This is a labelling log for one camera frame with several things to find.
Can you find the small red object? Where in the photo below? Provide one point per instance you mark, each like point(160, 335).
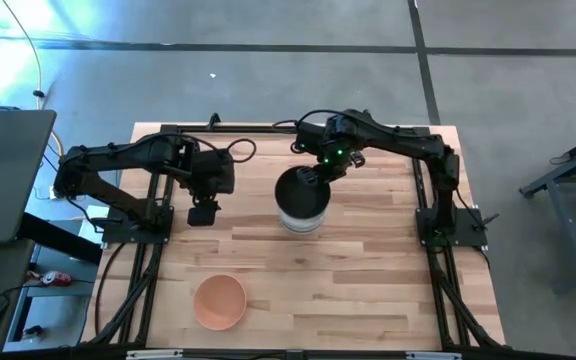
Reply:
point(58, 278)

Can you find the orange bowl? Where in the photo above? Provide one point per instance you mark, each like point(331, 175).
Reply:
point(219, 302)

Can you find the small black device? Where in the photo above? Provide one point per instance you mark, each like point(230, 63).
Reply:
point(33, 331)

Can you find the grey low shelf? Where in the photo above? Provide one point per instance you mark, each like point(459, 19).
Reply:
point(63, 310)

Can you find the black aluminium table frame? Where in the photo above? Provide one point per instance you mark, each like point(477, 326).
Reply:
point(248, 129)

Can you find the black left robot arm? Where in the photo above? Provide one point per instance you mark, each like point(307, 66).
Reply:
point(118, 152)

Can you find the black bowl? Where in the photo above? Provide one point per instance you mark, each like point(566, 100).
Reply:
point(300, 200)

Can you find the black table clamp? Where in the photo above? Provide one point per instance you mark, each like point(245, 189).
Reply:
point(214, 120)

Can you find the white bracket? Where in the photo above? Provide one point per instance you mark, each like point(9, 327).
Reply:
point(433, 356)
point(153, 354)

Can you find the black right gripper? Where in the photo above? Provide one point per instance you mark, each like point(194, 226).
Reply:
point(318, 150)

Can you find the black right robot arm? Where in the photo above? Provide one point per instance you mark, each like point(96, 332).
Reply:
point(408, 142)

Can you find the grey metal table frame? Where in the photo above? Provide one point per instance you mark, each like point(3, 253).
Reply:
point(575, 240)

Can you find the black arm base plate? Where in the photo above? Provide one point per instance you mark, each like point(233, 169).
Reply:
point(470, 233)
point(118, 232)

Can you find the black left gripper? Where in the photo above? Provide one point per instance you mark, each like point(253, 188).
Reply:
point(213, 172)

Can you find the grey flat panel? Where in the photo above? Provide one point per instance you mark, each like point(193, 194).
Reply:
point(8, 175)

